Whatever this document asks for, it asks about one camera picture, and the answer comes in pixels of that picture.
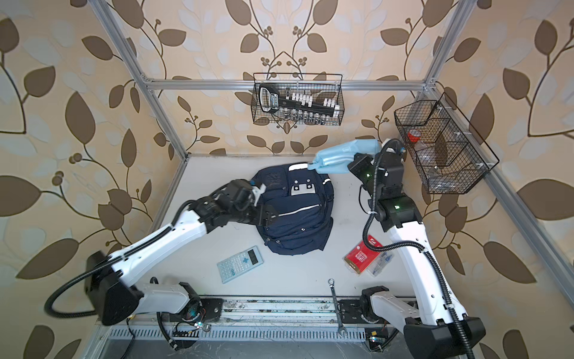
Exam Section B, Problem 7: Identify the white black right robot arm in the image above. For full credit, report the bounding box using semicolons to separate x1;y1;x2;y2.
348;139;486;358

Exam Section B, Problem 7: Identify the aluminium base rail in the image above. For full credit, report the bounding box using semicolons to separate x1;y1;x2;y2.
109;296;393;343

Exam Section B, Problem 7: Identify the light blue pencil case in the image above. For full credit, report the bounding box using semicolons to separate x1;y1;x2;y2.
307;139;381;174

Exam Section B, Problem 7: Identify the red cap clear bottle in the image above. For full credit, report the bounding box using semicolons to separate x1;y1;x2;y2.
407;130;436;167

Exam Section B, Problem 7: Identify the socket set black rail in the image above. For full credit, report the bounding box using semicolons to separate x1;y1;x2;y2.
255;82;342;118

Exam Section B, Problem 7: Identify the red book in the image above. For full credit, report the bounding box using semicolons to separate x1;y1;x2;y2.
343;240;381;275

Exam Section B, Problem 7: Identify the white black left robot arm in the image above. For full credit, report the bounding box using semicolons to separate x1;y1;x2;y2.
44;179;277;326

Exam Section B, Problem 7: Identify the black wire basket back wall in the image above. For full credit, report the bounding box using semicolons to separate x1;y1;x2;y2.
251;71;345;127

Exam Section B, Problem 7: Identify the navy blue school backpack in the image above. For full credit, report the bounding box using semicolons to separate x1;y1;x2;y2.
252;162;334;256

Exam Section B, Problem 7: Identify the black wire basket right wall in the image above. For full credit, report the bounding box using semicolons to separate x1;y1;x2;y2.
394;93;499;194

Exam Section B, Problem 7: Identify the silver combination wrench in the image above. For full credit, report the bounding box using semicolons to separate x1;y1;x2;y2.
328;278;347;337

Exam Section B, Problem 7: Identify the light blue calculator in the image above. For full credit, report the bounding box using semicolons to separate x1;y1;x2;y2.
217;246;264;284

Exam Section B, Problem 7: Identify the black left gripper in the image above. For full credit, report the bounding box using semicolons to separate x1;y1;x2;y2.
229;202;281;226

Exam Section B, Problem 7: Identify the black wire basket wall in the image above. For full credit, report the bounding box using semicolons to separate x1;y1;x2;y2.
251;71;345;127
394;93;499;194

